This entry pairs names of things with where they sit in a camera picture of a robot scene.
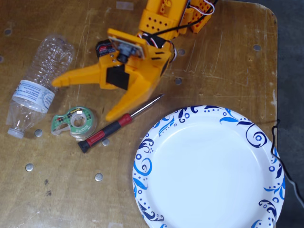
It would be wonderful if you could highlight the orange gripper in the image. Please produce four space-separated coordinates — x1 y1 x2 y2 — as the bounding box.
51 41 173 122

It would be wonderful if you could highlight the crushed clear water bottle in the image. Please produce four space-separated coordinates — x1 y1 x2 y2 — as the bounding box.
6 33 76 140

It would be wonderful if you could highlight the blue floral paper plate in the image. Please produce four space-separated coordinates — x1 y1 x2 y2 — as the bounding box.
132 105 285 228

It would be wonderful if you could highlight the red and black screwdriver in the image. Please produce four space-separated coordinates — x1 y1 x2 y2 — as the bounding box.
77 94 165 154

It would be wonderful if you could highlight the black outlet tester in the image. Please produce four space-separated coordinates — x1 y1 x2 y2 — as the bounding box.
95 39 114 59

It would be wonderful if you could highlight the green tape dispenser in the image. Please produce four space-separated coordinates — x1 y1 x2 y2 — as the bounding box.
51 106 98 138

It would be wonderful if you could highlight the small gripper-mounted camera module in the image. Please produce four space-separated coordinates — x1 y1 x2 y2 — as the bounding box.
108 34 146 64

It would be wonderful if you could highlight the black camera cable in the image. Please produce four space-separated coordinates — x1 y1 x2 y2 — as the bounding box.
149 0 219 38

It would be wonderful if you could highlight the white servo wire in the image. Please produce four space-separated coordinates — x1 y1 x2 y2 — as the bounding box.
186 0 216 17

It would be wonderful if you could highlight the thin black cable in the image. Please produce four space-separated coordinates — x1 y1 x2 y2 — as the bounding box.
270 118 304 207

